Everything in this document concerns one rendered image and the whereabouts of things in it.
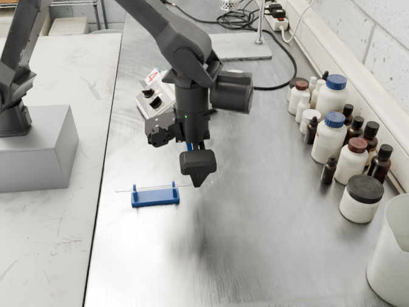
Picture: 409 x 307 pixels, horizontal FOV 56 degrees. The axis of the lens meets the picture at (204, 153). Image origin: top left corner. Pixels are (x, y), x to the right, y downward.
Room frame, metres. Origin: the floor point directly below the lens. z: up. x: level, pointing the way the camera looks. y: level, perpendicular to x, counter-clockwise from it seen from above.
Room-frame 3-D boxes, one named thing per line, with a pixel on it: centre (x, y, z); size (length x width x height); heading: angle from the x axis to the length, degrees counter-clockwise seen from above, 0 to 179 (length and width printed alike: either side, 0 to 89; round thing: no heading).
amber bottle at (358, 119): (0.72, -0.35, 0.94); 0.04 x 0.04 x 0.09
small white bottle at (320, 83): (0.89, -0.31, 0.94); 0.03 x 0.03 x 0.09
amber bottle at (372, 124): (0.67, -0.36, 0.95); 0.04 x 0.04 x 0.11
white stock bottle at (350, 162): (0.62, -0.32, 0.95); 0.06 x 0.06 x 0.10
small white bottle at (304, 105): (0.84, -0.26, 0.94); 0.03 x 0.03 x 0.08
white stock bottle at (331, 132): (0.69, -0.29, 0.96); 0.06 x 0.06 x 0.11
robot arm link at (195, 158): (0.56, 0.02, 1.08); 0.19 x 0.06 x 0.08; 7
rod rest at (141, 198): (0.55, 0.10, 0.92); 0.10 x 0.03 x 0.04; 97
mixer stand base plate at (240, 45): (1.28, -0.07, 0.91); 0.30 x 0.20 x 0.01; 96
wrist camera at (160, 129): (0.56, 0.07, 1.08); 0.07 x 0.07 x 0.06; 6
